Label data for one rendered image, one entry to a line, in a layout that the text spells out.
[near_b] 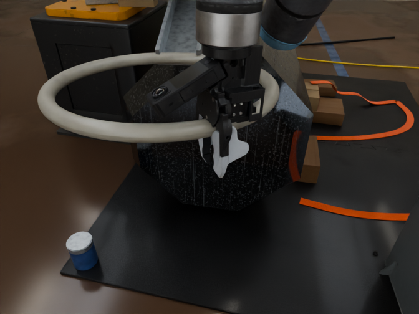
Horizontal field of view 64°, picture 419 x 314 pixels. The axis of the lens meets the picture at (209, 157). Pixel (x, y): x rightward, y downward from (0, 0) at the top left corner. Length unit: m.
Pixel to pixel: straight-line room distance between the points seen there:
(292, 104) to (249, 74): 0.81
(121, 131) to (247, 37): 0.23
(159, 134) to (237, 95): 0.13
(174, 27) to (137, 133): 0.64
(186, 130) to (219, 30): 0.15
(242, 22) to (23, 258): 1.46
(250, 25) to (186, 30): 0.64
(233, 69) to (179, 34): 0.58
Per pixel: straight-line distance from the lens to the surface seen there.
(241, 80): 0.52
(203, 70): 0.48
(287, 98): 1.30
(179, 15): 1.17
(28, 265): 1.67
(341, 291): 1.50
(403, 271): 1.51
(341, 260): 1.59
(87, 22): 2.01
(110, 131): 0.53
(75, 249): 1.45
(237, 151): 0.54
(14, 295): 1.61
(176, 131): 0.51
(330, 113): 2.43
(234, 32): 0.46
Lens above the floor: 1.21
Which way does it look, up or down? 36 degrees down
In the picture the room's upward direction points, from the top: straight up
